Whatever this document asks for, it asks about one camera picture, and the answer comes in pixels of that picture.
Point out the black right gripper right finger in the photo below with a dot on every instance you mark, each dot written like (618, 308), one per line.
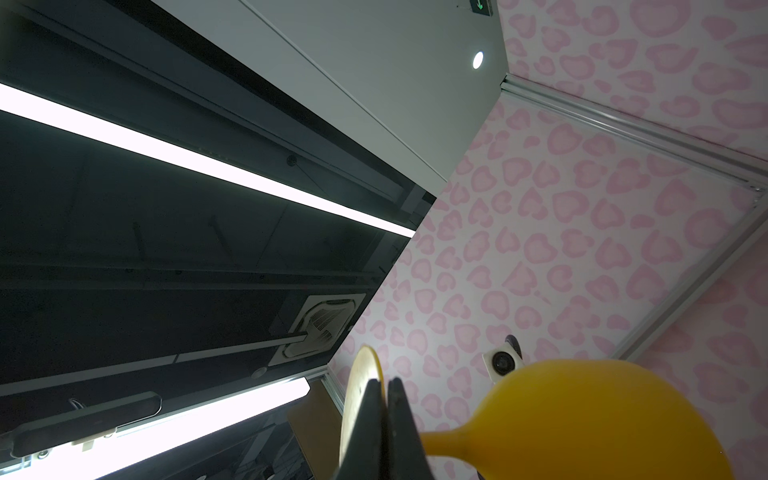
(405, 457)

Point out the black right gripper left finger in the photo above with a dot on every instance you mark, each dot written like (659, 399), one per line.
(363, 434)

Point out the yellow plastic wine glass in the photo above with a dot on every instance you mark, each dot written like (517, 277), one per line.
(573, 419)

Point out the ceiling light strip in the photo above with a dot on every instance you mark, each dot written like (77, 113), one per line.
(32, 107)

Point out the aluminium diagonal frame bar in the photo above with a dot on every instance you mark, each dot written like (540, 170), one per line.
(696, 283)

